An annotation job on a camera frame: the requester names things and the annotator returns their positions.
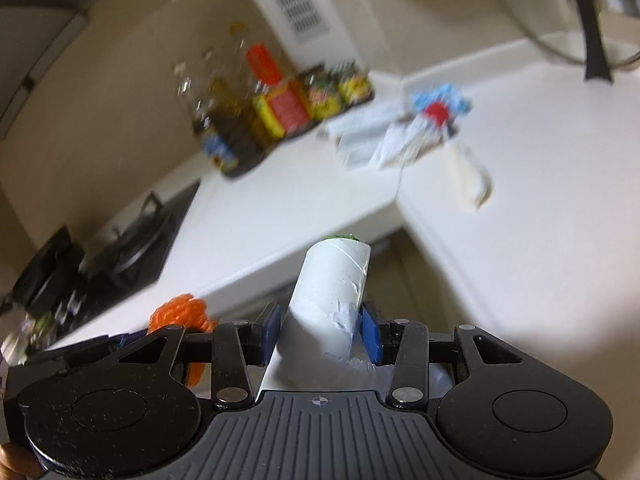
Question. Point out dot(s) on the green label sauce jar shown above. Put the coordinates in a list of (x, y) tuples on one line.
[(324, 99)]

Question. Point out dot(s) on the dark soy sauce jug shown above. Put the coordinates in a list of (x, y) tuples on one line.
[(229, 133)]

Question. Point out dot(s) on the checkered lid sauce jar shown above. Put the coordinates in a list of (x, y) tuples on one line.
[(352, 83)]

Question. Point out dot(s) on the red plastic cup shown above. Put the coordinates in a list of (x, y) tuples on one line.
[(438, 114)]

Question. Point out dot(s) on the orange mesh scrubber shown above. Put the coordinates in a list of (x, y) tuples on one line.
[(184, 310)]

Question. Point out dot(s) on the person left hand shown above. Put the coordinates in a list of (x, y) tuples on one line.
[(18, 463)]

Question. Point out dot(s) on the clear plastic container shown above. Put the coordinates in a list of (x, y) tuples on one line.
[(358, 154)]

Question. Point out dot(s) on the red handle oil jug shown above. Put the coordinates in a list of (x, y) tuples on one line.
[(276, 94)]

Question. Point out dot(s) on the cream plastic tube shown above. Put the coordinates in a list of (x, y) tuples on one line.
[(471, 180)]

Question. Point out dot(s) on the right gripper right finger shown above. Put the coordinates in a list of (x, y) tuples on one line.
[(404, 345)]

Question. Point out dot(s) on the white toothpaste box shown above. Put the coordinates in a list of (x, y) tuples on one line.
[(361, 122)]

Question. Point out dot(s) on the glass pot lid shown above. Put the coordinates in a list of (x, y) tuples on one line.
[(602, 36)]

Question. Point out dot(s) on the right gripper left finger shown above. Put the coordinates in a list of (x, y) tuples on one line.
[(237, 345)]

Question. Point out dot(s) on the black gas stove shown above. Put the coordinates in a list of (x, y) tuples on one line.
[(63, 280)]

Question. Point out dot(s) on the blue face mask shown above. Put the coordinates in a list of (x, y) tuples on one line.
[(447, 96)]

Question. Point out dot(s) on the grey wall vent grille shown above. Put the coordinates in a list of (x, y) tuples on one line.
[(295, 21)]

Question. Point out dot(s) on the white tissue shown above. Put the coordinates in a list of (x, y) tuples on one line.
[(404, 141)]

